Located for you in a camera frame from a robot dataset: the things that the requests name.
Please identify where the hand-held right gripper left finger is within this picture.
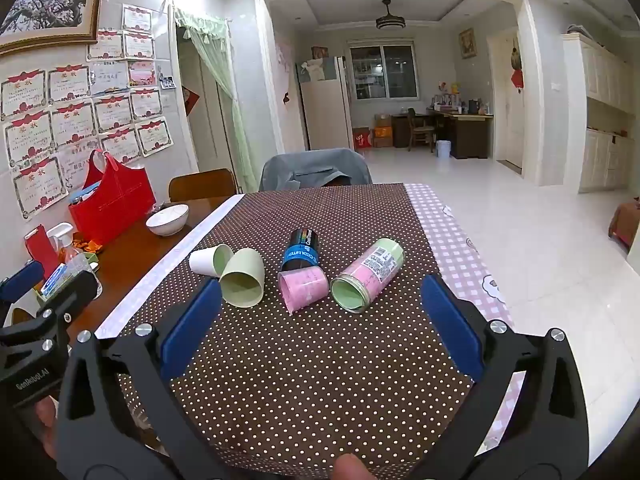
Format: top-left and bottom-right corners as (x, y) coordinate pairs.
(55, 278), (331, 480)

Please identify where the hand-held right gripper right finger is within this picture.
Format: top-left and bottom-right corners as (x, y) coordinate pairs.
(370, 275), (604, 480)

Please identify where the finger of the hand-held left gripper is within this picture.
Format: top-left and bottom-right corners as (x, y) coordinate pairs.
(36, 271), (99, 323)
(0, 261), (46, 307)

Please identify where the light green cup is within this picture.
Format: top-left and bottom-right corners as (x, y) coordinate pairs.
(219, 248), (265, 307)

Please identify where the white paper cup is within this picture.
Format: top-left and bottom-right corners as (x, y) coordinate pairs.
(188, 245), (234, 278)

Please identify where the green pink labelled cup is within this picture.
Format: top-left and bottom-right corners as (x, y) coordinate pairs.
(329, 238), (405, 314)

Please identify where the black cup with blue label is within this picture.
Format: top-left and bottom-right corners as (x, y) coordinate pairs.
(281, 228), (321, 273)

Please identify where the person's left hand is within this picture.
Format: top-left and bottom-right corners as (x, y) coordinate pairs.
(32, 397), (60, 458)

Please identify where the person's right hand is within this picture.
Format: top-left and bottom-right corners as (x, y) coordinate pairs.
(332, 454), (379, 480)

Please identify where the blue white tube box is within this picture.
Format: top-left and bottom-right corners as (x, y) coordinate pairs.
(40, 262), (83, 297)

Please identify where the clear spray bottle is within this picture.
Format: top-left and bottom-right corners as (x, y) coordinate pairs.
(47, 223), (90, 272)

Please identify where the pink checkered tablecloth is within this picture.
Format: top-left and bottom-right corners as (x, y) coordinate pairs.
(404, 182), (526, 453)

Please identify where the red tote bag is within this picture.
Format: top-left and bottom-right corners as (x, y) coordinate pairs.
(68, 149), (157, 246)

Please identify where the white bowl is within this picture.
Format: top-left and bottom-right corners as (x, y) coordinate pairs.
(145, 204), (190, 237)

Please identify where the brown polka dot tablecloth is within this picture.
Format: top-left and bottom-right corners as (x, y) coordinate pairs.
(95, 182), (476, 480)

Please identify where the wooden chair back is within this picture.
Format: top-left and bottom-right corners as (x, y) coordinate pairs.
(168, 168), (238, 202)

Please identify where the dark wooden desk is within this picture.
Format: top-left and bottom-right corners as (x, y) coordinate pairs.
(391, 109), (494, 160)

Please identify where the grey jacket on chair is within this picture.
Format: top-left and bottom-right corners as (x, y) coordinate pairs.
(259, 148), (373, 192)

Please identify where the brown stool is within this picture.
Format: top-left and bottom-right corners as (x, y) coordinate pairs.
(607, 201), (640, 252)

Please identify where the dark wooden desk chair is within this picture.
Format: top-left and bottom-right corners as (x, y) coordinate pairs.
(406, 108), (436, 153)

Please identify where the white door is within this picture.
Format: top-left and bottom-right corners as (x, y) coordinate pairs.
(500, 35), (527, 169)

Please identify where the white refrigerator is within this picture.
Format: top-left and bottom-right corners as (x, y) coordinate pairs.
(296, 56), (355, 151)

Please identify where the red door ornament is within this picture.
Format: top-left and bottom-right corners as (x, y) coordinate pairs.
(510, 46), (525, 90)

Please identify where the window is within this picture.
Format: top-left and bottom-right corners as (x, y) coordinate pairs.
(349, 44), (418, 101)

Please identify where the framed blossom picture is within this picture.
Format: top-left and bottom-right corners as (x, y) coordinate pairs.
(0, 0), (109, 56)

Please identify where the green door curtain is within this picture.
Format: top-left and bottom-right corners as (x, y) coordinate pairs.
(172, 6), (258, 194)

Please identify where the ceiling fan lamp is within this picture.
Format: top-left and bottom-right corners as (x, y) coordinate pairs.
(375, 0), (407, 31)

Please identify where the wall of award certificates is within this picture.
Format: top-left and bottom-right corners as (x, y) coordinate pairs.
(0, 4), (174, 221)

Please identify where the white wall cabinet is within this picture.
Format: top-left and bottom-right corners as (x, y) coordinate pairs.
(562, 32), (640, 194)

